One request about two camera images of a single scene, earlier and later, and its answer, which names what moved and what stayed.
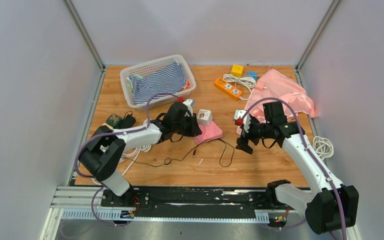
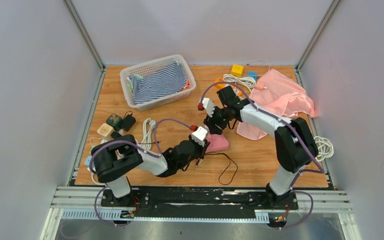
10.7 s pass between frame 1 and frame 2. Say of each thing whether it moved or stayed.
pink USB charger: stayed
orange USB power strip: stayed
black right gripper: moved
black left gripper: moved
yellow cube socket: stayed
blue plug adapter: stayed
